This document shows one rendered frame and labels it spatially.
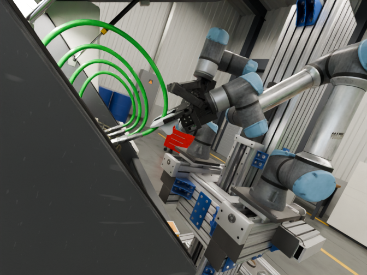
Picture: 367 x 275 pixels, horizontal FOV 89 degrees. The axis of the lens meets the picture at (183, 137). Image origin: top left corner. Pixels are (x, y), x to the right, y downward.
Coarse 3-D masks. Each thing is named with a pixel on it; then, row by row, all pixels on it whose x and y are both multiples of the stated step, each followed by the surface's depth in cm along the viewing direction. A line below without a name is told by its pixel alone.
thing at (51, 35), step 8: (64, 24) 46; (72, 24) 47; (80, 24) 47; (88, 24) 48; (96, 24) 48; (104, 24) 49; (56, 32) 46; (120, 32) 50; (48, 40) 46; (128, 40) 52; (144, 56) 54; (152, 64) 55; (160, 80) 57; (152, 128) 60
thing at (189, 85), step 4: (192, 80) 67; (196, 80) 66; (184, 84) 62; (188, 84) 63; (192, 84) 63; (196, 84) 64; (168, 88) 63; (188, 88) 63; (192, 88) 64; (196, 88) 65
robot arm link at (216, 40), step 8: (208, 32) 64; (216, 32) 61; (224, 32) 61; (208, 40) 62; (216, 40) 61; (224, 40) 62; (208, 48) 62; (216, 48) 61; (224, 48) 63; (200, 56) 64; (208, 56) 62; (216, 56) 62
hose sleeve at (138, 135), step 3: (129, 135) 59; (132, 135) 59; (135, 135) 59; (138, 135) 59; (141, 135) 60; (120, 138) 58; (123, 138) 58; (126, 138) 58; (129, 138) 59; (132, 138) 59; (135, 138) 59; (138, 138) 60; (117, 141) 58; (120, 141) 58; (123, 141) 58; (126, 141) 59
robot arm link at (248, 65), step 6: (234, 54) 72; (234, 60) 71; (240, 60) 71; (246, 60) 71; (228, 66) 72; (234, 66) 72; (240, 66) 71; (246, 66) 71; (252, 66) 71; (228, 72) 75; (234, 72) 73; (240, 72) 72; (246, 72) 72
